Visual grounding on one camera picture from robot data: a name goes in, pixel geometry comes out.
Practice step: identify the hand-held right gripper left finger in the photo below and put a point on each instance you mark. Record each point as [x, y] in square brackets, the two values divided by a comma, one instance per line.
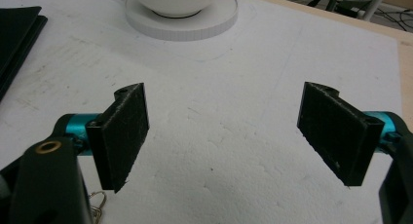
[120, 133]

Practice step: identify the black wallet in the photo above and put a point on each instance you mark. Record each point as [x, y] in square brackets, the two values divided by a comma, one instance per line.
[16, 39]

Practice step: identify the white bowl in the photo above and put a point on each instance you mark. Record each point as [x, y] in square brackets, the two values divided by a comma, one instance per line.
[175, 1]

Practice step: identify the white key stand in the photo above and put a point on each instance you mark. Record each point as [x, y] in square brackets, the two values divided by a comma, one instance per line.
[195, 28]

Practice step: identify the white foam mat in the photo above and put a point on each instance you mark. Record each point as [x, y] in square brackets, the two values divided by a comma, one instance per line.
[227, 120]

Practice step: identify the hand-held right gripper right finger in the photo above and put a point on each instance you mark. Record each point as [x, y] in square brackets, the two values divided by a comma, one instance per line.
[337, 133]

